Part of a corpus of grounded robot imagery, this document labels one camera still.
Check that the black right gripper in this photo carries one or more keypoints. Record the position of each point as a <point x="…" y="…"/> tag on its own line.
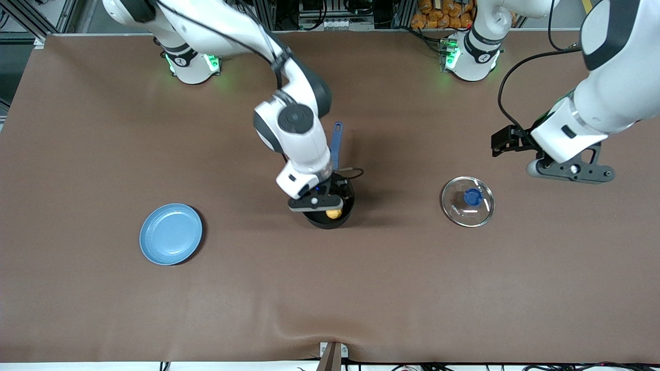
<point x="336" y="187"/>

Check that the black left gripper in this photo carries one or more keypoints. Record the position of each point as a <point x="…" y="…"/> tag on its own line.
<point x="520" y="138"/>

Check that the yellow potato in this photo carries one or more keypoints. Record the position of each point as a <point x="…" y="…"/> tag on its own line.
<point x="334" y="213"/>

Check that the glass lid with blue knob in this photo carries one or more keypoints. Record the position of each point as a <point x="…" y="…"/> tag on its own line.
<point x="472" y="197"/>

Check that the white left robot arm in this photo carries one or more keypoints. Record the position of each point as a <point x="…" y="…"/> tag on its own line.
<point x="613" y="93"/>

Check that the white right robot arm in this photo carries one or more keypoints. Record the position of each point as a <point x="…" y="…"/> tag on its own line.
<point x="304" y="144"/>

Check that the brown table cover mat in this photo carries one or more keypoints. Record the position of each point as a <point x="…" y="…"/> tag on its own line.
<point x="464" y="283"/>

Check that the bag of orange items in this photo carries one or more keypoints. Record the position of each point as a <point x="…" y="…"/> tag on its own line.
<point x="438" y="15"/>

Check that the white terminal strip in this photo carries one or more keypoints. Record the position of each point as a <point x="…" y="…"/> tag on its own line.
<point x="335" y="24"/>

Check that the blue round plate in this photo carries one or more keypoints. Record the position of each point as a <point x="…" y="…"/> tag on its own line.
<point x="170" y="234"/>

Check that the aluminium equipment rack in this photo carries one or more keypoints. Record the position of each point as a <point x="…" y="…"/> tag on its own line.
<point x="319" y="7"/>

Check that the small metal table bracket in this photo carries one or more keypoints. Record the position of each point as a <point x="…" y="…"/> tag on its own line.
<point x="344" y="351"/>

